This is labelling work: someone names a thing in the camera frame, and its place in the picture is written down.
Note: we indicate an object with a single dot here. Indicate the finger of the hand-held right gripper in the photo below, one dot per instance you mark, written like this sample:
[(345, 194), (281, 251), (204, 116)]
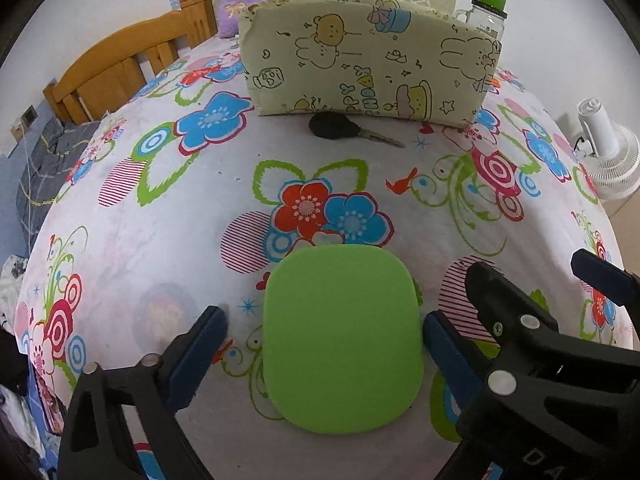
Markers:
[(510, 300), (607, 277)]

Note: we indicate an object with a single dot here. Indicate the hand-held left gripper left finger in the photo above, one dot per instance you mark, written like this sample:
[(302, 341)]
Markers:
[(197, 355)]

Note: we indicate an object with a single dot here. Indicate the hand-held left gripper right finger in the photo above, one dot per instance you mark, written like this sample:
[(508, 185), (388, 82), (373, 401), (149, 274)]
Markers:
[(455, 360)]

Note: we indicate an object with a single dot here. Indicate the green square pad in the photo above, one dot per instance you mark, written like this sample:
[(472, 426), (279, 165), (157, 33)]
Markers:
[(342, 340)]

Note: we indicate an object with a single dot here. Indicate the cartoon printed storage box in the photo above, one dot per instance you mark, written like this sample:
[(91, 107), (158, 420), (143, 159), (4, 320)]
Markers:
[(370, 55)]

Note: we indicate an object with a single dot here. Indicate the white standing fan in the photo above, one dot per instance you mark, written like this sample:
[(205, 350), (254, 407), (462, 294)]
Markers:
[(607, 152)]

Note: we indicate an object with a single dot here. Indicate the floral tablecloth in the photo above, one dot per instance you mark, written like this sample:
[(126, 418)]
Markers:
[(200, 220)]

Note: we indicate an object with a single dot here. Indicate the white patterned cloth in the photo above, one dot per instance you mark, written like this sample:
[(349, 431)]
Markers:
[(12, 285)]

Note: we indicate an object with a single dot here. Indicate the grey plaid blanket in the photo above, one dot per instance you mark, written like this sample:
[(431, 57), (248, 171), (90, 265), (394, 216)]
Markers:
[(45, 170)]

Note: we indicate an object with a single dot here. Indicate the black car key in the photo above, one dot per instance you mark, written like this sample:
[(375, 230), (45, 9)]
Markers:
[(332, 126)]

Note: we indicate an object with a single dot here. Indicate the glass jar with green lid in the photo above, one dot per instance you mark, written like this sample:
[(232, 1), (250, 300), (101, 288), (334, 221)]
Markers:
[(487, 7)]

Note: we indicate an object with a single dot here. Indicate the wooden bed headboard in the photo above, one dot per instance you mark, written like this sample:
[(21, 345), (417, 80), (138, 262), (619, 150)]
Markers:
[(120, 60)]

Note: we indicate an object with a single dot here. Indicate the wall socket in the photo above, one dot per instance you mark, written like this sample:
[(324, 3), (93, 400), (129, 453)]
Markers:
[(28, 115)]

